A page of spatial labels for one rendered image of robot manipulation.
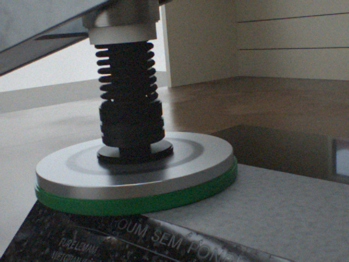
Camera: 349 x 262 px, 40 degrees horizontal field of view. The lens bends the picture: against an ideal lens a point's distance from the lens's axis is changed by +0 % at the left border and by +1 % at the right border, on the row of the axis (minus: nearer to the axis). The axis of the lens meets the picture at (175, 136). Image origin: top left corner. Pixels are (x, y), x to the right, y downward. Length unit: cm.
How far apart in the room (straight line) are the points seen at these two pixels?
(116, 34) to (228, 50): 865
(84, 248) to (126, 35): 21
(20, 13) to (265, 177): 30
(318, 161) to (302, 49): 767
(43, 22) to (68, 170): 15
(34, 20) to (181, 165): 20
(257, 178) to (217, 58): 845
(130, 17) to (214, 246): 23
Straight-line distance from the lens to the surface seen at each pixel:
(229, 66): 913
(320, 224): 39
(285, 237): 37
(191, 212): 42
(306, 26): 814
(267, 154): 58
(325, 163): 55
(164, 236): 40
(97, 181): 44
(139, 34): 48
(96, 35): 48
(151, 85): 51
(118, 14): 47
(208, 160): 47
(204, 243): 38
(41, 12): 49
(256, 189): 47
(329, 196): 45
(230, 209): 42
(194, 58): 858
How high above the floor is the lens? 101
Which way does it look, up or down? 13 degrees down
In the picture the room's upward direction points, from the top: 5 degrees counter-clockwise
